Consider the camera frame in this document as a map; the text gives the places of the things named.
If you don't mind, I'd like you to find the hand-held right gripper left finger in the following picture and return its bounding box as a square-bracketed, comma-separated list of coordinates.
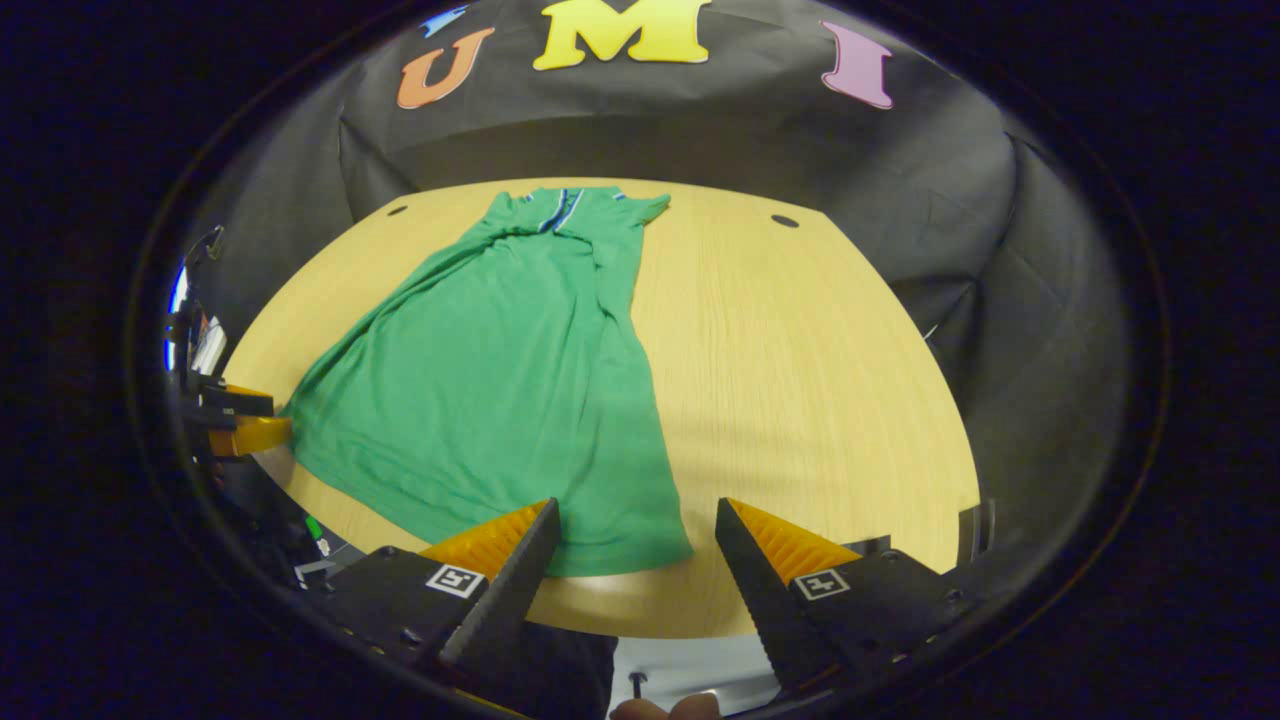
[300, 498, 563, 717]

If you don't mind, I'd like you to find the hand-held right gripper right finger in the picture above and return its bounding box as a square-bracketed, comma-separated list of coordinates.
[714, 497, 976, 701]

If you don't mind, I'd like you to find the green T-shirt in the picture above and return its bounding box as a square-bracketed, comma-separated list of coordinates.
[283, 185, 696, 579]

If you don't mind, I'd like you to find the black backdrop cloth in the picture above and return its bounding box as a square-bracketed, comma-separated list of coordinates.
[185, 0, 1136, 581]

